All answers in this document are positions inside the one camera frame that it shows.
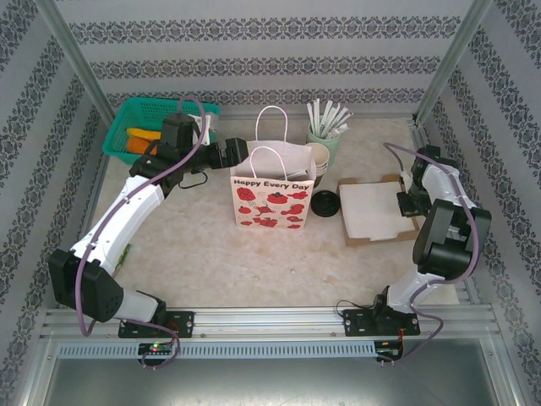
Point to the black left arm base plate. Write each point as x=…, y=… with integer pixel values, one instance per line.
x=181, y=323

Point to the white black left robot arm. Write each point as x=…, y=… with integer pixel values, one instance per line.
x=122, y=211

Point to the orange mango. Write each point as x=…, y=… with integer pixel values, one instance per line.
x=137, y=146

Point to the red white paper gift bag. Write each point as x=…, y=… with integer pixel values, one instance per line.
x=270, y=207

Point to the white wrapped straw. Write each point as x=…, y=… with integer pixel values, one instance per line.
x=344, y=120
x=313, y=116
x=336, y=119
x=327, y=115

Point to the teal plastic basket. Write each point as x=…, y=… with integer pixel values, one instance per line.
x=127, y=122

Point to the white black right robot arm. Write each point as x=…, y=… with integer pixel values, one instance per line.
x=448, y=241

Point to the small circuit board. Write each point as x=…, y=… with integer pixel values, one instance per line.
x=389, y=353
x=156, y=348

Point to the black plastic cup lid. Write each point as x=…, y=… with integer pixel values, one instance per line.
x=325, y=204

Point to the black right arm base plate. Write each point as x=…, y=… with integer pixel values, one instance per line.
x=355, y=321

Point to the mint green straw holder cup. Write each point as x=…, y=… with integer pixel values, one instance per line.
x=334, y=146

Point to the green yellow candy bag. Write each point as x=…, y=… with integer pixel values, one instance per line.
x=124, y=255

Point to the brown cardboard napkin tray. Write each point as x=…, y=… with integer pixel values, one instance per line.
x=351, y=243

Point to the aluminium mounting rail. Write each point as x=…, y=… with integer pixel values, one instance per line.
x=266, y=319

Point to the paper cup stack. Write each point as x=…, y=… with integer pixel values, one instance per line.
x=318, y=162

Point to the aluminium frame post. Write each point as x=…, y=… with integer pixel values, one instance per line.
x=72, y=55
x=452, y=55

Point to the white napkin stack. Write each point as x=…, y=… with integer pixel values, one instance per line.
x=367, y=211

